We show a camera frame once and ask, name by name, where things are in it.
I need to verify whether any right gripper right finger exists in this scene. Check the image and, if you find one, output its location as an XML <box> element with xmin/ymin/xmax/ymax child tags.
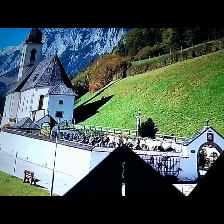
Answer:
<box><xmin>122</xmin><ymin>146</ymin><xmax>185</xmax><ymax>197</ymax></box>

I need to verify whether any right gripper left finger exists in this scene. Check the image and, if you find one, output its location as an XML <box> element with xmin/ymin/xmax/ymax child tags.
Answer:
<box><xmin>64</xmin><ymin>146</ymin><xmax>124</xmax><ymax>197</ymax></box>

